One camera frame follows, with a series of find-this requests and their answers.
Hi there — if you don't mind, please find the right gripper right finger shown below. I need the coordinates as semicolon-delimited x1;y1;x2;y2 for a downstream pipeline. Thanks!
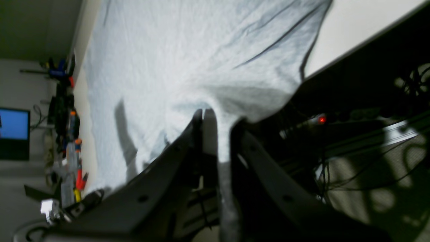
230;122;392;242

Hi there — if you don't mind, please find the white power strip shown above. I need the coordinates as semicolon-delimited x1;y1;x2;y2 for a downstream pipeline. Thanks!
278;114;328;139

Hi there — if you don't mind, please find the top blue red bar clamp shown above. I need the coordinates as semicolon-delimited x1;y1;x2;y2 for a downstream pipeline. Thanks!
19;54;76;88

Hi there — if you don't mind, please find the blue red bar clamp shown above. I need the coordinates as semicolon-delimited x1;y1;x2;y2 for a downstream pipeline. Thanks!
19;54;76;88
47;94;79;153

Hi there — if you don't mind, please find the grey T-shirt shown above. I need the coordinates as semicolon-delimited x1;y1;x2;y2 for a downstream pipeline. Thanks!
83;0;334;195

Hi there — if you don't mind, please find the blue lit monitor screen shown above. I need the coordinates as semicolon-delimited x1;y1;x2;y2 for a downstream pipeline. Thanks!
0;107;31;161

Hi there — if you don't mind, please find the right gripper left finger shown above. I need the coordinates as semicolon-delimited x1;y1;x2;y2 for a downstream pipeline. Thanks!
44;110;219;242

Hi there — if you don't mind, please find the aluminium frame rail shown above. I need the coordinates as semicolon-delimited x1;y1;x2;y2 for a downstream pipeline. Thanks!
325;112;430;158

